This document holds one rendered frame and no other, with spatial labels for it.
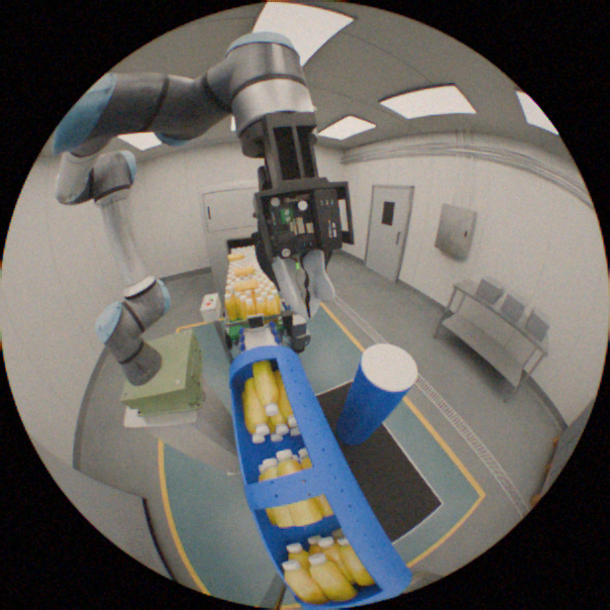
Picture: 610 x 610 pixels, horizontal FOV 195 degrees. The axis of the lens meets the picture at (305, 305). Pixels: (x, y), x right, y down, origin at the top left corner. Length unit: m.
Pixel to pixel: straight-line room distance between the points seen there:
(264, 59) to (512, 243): 3.33
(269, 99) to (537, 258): 3.33
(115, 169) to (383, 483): 2.01
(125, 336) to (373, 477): 1.62
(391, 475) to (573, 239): 3.49
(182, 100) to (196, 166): 5.00
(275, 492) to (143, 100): 0.58
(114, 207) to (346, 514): 0.86
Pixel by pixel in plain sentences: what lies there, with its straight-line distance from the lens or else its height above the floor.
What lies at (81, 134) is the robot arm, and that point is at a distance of 0.21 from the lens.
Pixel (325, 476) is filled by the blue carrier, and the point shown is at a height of 1.22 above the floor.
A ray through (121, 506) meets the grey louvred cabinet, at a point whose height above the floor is 0.39.
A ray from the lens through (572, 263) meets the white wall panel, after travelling 3.45.
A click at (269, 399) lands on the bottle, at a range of 0.56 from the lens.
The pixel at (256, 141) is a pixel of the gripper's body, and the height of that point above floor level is 1.72.
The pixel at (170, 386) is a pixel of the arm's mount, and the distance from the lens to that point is 0.58.
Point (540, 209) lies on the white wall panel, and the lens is 3.42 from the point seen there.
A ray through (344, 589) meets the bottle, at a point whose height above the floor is 1.15.
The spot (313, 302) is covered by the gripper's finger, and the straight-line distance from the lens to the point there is 0.22.
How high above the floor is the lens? 1.67
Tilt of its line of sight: 33 degrees down
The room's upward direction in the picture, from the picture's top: straight up
